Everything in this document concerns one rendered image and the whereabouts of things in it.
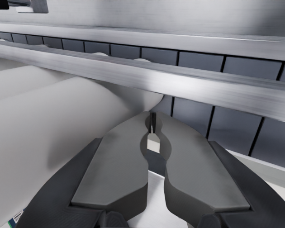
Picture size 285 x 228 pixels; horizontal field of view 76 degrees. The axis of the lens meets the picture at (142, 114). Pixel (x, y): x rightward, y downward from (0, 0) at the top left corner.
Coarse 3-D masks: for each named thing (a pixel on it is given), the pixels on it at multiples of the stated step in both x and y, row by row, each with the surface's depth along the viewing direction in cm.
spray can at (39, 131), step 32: (32, 96) 9; (64, 96) 9; (96, 96) 11; (128, 96) 13; (160, 96) 17; (0, 128) 7; (32, 128) 8; (64, 128) 9; (96, 128) 10; (0, 160) 7; (32, 160) 7; (64, 160) 9; (0, 192) 6; (32, 192) 8; (0, 224) 7
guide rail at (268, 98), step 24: (0, 48) 15; (24, 48) 13; (48, 48) 13; (72, 72) 12; (96, 72) 11; (120, 72) 10; (144, 72) 9; (168, 72) 8; (192, 72) 8; (216, 72) 8; (192, 96) 8; (216, 96) 8; (240, 96) 7; (264, 96) 7
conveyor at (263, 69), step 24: (72, 48) 22; (96, 48) 20; (120, 48) 19; (144, 48) 17; (240, 72) 14; (264, 72) 13; (168, 96) 18; (192, 120) 18; (216, 120) 17; (240, 120) 16; (264, 120) 15; (240, 144) 16; (264, 144) 15
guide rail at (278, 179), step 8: (152, 136) 17; (152, 144) 17; (240, 160) 15; (248, 160) 15; (256, 168) 14; (264, 168) 14; (272, 168) 14; (264, 176) 13; (272, 176) 13; (280, 176) 13; (272, 184) 13; (280, 184) 13; (280, 192) 13
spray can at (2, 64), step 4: (44, 44) 24; (0, 60) 19; (4, 60) 19; (8, 60) 19; (0, 64) 19; (4, 64) 19; (8, 64) 19; (12, 64) 20; (16, 64) 20; (20, 64) 20; (24, 64) 21; (28, 64) 21; (0, 68) 19; (4, 68) 19; (8, 68) 19; (12, 68) 20
